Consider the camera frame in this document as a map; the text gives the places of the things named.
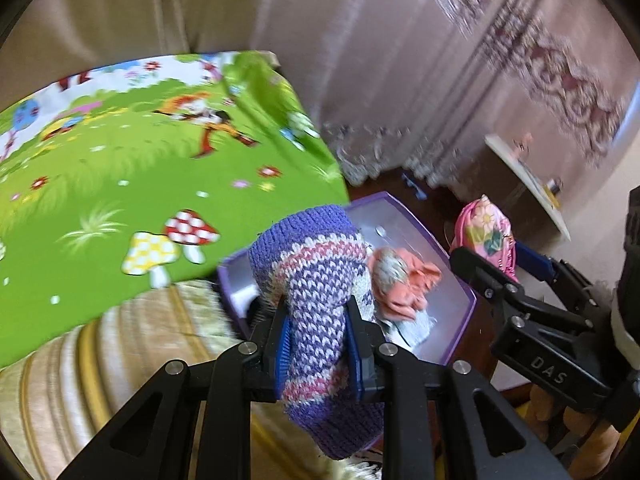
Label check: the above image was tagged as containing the pink floral pouch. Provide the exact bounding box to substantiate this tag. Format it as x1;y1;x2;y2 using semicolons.
450;195;518;281

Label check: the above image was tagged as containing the pink embroidered towel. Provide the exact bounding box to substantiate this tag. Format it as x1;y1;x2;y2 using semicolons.
368;247;442;321

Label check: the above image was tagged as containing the purple knitted sock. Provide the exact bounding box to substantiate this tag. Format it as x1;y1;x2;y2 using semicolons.
248;205;384;460

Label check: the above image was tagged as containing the person's right hand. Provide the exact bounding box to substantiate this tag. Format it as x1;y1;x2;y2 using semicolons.
525;385;620;479

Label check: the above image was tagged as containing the white side table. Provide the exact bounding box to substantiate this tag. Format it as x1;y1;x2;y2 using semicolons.
485;134;572;240

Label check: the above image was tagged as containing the purple storage box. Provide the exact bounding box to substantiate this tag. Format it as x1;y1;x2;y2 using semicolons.
217;190;478;366

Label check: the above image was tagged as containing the colourful cartoon play mat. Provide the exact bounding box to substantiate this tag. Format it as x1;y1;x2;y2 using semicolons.
1;51;348;365

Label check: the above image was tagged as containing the beige pink curtain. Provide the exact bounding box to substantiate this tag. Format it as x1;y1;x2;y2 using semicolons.
1;0;639;192

